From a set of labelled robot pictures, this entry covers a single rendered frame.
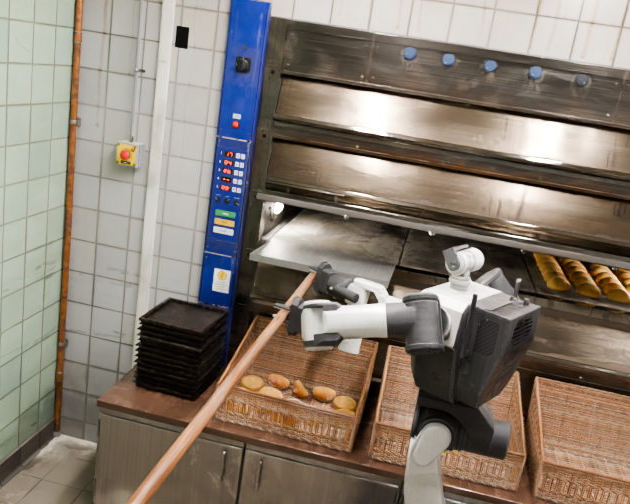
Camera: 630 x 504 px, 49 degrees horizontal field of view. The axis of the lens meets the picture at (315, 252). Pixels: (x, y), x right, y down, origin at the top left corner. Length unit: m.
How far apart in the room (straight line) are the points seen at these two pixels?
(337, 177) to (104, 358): 1.43
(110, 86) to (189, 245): 0.76
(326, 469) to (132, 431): 0.77
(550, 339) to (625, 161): 0.77
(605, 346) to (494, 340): 1.23
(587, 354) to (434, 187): 0.93
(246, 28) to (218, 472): 1.74
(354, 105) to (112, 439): 1.64
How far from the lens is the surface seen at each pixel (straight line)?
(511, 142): 2.80
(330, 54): 2.84
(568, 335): 3.02
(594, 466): 3.07
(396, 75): 2.81
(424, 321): 1.77
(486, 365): 1.90
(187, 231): 3.07
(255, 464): 2.73
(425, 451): 2.10
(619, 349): 3.07
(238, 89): 2.89
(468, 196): 2.82
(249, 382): 2.95
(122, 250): 3.22
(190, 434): 1.46
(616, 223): 2.91
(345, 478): 2.68
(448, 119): 2.80
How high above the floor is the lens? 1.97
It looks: 16 degrees down
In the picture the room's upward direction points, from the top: 9 degrees clockwise
